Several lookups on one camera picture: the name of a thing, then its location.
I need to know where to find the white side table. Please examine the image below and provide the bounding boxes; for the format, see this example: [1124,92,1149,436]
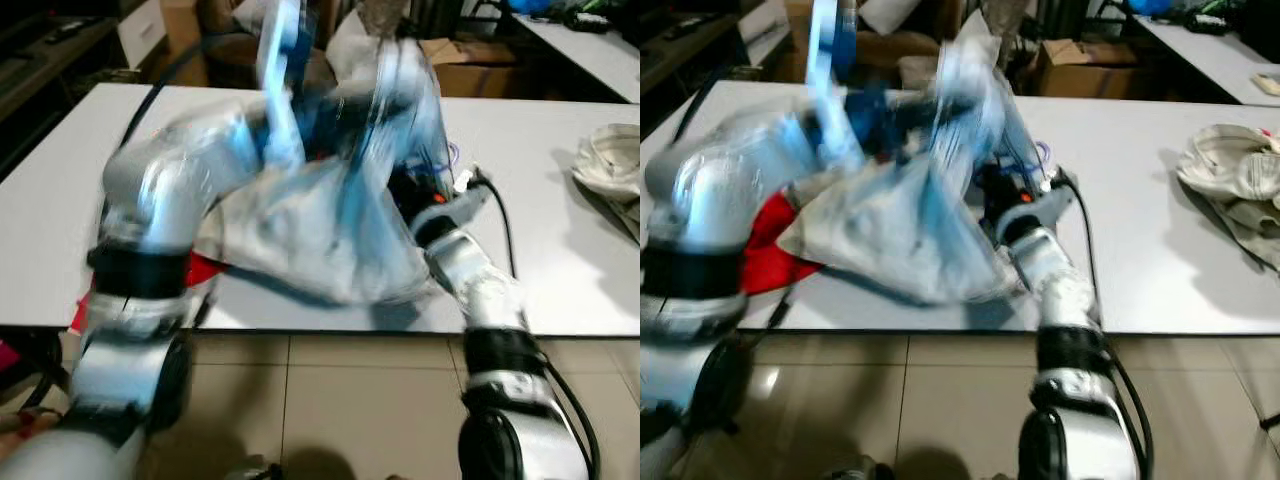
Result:
[512,10,641,103]
[1135,15,1280,108]

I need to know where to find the grey robot left foot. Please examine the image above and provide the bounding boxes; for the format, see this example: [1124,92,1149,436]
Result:
[828,455,893,480]

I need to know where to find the white carton box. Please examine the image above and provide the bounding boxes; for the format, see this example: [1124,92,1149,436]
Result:
[115,0,169,69]

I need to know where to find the dark low cabinet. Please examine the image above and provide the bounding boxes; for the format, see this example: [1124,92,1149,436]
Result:
[640,10,746,96]
[0,0,126,176]

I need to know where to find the red garment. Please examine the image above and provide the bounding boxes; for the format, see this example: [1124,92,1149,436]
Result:
[740,190,826,296]
[68,250,229,336]

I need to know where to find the brown armchair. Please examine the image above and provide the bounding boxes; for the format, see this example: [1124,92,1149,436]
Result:
[850,28,966,93]
[200,30,336,93]

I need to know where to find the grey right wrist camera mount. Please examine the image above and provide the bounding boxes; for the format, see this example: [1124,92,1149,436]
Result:
[1012,180,1079,239]
[428,183,493,239]

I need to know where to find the large brown cardboard box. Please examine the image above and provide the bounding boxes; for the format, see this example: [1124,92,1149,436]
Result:
[418,38,523,99]
[1030,38,1143,99]

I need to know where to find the white table black frame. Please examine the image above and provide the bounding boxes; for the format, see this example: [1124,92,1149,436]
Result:
[0,82,641,336]
[640,80,1280,336]

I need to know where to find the white pinstriped shorts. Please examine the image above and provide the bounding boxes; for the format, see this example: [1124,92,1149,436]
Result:
[778,38,1031,306]
[195,40,446,306]

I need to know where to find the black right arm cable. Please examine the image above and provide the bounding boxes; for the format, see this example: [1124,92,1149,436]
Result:
[470,168,601,480]
[1058,168,1156,480]

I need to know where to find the beige crumpled garment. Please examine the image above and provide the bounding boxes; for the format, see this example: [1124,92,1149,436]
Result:
[572,123,641,241]
[1175,125,1280,273]

